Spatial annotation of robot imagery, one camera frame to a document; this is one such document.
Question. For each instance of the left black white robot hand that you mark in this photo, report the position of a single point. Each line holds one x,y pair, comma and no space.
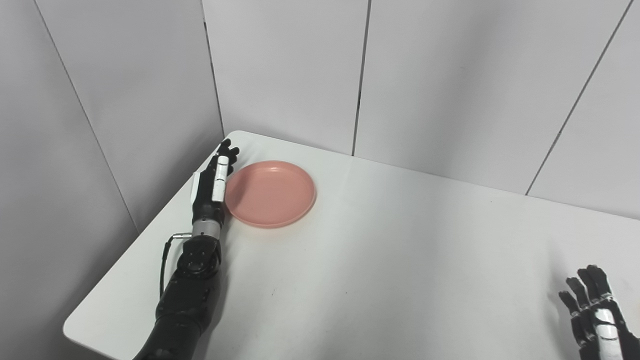
210,192

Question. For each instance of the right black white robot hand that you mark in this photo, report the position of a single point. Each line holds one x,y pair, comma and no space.
602,325

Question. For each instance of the pink round plate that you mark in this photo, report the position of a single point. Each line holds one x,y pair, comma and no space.
270,194

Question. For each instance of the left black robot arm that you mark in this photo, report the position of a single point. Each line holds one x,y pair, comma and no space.
192,290

